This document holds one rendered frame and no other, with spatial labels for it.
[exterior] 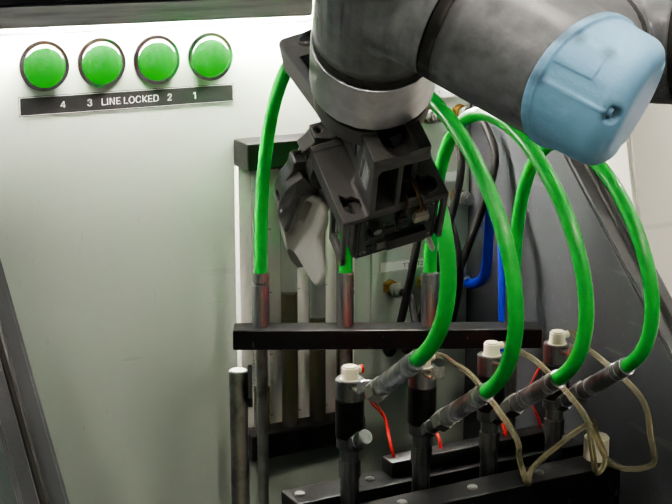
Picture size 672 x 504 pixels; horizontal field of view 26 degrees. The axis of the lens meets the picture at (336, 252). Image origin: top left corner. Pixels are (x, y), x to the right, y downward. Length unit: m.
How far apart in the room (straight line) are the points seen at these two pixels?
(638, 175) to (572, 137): 0.82
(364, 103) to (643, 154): 0.77
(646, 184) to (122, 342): 0.58
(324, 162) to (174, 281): 0.69
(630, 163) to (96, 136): 0.56
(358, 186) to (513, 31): 0.20
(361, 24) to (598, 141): 0.14
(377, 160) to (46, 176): 0.72
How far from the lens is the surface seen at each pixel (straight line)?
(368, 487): 1.45
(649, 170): 1.57
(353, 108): 0.84
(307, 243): 0.99
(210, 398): 1.65
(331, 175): 0.91
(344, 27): 0.79
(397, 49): 0.77
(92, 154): 1.53
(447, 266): 1.19
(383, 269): 1.70
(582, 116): 0.74
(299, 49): 0.97
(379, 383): 1.31
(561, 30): 0.74
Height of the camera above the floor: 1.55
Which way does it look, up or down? 14 degrees down
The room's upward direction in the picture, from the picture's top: straight up
